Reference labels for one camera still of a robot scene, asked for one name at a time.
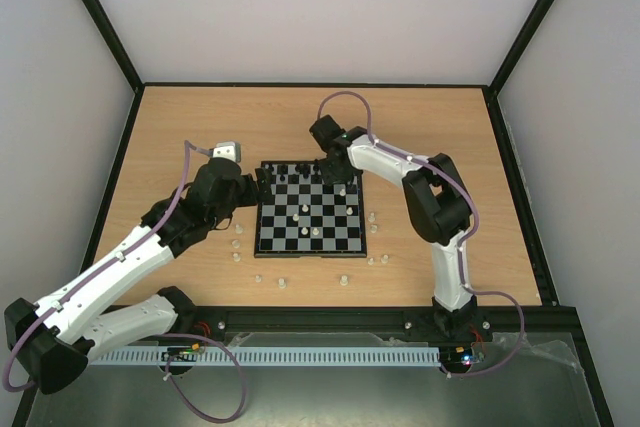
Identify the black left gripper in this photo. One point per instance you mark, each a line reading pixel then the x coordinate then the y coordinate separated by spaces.
pixel 252 197

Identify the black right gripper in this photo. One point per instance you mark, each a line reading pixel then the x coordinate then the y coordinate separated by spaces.
pixel 337 170

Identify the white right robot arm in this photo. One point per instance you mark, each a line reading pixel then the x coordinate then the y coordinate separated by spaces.
pixel 437 202

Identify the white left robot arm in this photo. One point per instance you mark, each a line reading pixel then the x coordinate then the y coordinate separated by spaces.
pixel 55 338

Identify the black and grey chessboard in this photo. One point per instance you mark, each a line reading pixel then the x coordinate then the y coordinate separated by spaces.
pixel 295 183

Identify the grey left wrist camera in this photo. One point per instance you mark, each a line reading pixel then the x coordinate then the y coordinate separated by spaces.
pixel 230 150

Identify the black front aluminium rail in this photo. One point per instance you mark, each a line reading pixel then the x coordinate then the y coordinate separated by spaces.
pixel 412 324

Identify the light blue cable duct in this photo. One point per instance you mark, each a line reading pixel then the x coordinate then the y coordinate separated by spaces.
pixel 148 355

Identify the black left frame post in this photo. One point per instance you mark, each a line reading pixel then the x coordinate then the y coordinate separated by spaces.
pixel 106 29

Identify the black frame post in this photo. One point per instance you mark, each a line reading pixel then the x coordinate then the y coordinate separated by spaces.
pixel 525 35
pixel 106 29

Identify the black right frame post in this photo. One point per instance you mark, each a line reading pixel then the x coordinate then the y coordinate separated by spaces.
pixel 525 35

